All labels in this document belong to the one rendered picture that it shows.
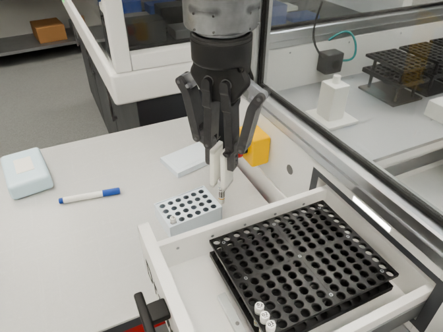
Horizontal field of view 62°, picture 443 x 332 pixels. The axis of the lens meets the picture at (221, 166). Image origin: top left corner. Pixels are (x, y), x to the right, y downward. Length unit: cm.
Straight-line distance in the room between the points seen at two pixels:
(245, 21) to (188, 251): 38
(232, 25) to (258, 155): 45
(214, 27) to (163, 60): 79
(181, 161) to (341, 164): 47
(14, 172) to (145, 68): 48
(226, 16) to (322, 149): 34
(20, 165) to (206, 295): 61
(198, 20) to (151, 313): 36
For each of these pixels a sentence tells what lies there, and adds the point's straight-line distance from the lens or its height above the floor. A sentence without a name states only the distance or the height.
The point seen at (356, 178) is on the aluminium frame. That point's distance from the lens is 62.
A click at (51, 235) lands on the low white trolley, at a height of 76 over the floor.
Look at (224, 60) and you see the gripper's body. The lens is 44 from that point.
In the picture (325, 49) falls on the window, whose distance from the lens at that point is 65.
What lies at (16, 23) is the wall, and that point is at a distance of 457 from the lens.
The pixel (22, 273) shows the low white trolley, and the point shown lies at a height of 76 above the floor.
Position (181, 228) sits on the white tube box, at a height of 78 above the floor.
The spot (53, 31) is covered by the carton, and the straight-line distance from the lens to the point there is 418.
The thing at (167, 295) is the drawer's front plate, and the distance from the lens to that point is 50.
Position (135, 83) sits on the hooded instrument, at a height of 87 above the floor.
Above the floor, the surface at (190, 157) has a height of 78.
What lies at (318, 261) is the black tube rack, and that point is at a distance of 58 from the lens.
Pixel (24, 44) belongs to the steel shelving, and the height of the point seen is 15.
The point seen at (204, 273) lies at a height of 84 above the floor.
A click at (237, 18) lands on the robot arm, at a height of 124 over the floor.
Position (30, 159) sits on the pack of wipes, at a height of 81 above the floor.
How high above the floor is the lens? 134
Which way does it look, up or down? 37 degrees down
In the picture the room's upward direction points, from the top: straight up
